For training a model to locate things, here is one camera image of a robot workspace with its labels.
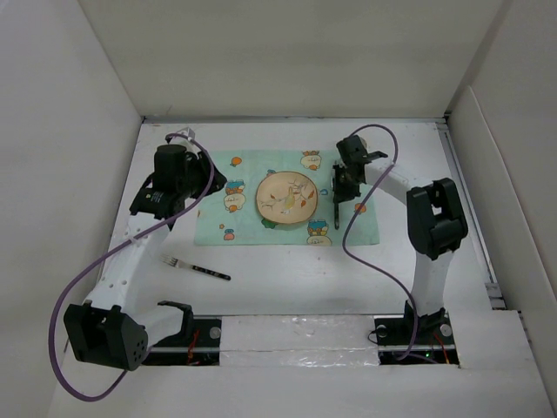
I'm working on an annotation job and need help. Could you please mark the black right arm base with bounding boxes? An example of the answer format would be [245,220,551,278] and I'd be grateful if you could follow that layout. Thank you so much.
[367,303,460,366]

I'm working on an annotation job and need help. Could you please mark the green cartoon print cloth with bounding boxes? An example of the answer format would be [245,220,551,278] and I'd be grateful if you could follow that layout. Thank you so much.
[194,150,379,246]

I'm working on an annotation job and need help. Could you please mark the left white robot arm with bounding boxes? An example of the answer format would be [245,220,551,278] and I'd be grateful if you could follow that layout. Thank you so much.
[64,144,226,371]

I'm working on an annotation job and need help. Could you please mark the fork with black handle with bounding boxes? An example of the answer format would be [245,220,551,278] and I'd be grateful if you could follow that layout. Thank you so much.
[159,254,232,281]

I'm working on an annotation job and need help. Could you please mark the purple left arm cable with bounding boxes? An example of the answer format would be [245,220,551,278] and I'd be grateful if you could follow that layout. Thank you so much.
[47,132,217,402]

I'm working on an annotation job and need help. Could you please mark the round bird pattern plate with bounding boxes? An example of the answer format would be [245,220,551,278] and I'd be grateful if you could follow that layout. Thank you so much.
[255,172,319,225]

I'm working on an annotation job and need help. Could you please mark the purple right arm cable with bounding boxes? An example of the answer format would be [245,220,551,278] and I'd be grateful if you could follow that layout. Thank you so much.
[341,124,419,361]

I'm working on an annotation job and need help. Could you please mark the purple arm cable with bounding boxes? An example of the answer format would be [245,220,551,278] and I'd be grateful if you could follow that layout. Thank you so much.
[47,132,217,402]
[341,124,419,361]

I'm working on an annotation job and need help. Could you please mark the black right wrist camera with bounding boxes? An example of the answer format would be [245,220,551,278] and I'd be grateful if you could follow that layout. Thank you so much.
[336,135,387,165]

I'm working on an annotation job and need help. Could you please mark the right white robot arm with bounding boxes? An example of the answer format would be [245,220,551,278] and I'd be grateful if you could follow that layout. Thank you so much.
[332,159,468,343]

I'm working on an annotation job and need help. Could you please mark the knife with patterned handle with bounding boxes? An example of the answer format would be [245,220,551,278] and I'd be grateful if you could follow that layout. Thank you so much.
[333,203,340,231]

